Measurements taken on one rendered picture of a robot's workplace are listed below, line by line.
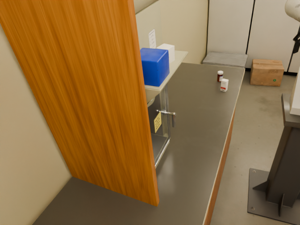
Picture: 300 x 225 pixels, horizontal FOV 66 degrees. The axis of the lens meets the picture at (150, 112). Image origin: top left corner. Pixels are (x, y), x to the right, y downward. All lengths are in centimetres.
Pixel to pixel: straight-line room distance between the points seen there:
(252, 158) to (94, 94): 210
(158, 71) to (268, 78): 311
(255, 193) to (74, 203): 163
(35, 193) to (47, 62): 64
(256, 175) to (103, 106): 193
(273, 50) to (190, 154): 292
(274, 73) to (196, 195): 284
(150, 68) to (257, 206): 178
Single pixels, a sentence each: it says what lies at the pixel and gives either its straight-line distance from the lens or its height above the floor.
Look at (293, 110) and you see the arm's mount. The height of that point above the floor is 97.
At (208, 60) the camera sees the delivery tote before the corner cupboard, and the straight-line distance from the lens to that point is 375.
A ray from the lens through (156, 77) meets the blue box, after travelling 76.
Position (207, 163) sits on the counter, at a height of 94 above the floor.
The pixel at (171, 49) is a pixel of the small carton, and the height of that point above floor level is 156.
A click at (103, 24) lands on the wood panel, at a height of 174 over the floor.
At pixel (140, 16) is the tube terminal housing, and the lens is 85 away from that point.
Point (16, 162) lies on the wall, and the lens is 111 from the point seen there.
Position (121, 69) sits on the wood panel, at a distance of 68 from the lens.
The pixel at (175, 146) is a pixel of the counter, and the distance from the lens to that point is 136.
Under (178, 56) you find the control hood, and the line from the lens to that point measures 98.
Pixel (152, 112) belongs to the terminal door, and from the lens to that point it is 100.
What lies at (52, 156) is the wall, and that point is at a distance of 124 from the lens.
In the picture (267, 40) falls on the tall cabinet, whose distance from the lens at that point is 394.
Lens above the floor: 191
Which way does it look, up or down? 37 degrees down
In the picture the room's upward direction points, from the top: 7 degrees counter-clockwise
